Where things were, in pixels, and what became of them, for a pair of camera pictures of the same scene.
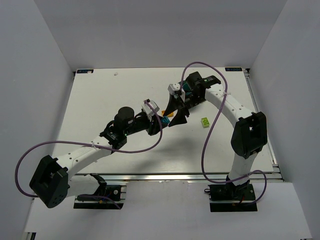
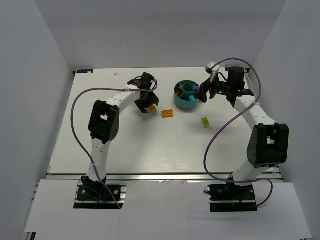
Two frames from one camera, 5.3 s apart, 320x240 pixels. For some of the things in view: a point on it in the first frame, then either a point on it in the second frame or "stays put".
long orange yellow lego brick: x=171 y=115 stays put
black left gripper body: x=153 y=125 -> x=146 y=100
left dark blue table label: x=85 y=71 stays put
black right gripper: x=184 y=106 -> x=207 y=88
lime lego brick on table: x=205 y=122 stays put
